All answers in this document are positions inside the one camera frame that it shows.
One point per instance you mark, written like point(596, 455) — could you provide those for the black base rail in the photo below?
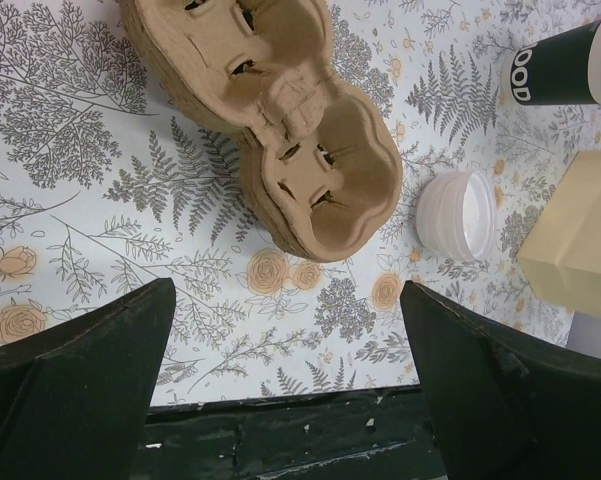
point(362, 434)

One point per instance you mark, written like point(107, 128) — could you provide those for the stack of white lids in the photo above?
point(456, 216)

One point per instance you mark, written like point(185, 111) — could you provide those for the kraft paper bag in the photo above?
point(561, 257)

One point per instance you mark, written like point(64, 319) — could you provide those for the stack of paper cups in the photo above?
point(564, 69)

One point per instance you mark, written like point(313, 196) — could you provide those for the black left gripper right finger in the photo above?
point(503, 404)

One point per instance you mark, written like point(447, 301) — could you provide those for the floral patterned table mat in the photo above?
point(104, 187)

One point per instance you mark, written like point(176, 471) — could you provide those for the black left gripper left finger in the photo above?
point(74, 398)

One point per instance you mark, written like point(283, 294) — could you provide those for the brown pulp cup carrier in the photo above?
point(318, 165)

